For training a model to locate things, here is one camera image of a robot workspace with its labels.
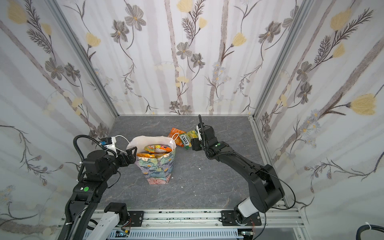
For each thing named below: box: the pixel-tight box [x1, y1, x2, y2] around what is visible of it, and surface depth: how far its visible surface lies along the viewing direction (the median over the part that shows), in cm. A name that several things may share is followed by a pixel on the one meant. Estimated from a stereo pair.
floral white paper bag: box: [126, 135, 177, 185], surface depth 77 cm
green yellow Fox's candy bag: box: [179, 129, 199, 150], surface depth 104 cm
